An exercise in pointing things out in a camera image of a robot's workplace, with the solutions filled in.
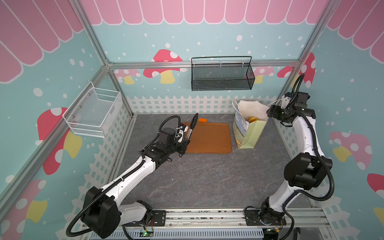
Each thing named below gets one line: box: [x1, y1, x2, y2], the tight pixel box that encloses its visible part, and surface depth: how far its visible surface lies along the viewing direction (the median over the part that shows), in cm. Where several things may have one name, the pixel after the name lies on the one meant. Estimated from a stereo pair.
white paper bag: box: [232, 99, 269, 150], surface depth 94 cm
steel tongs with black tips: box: [186, 113, 199, 140], surface depth 80 cm
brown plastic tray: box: [182, 122, 232, 154], surface depth 105 cm
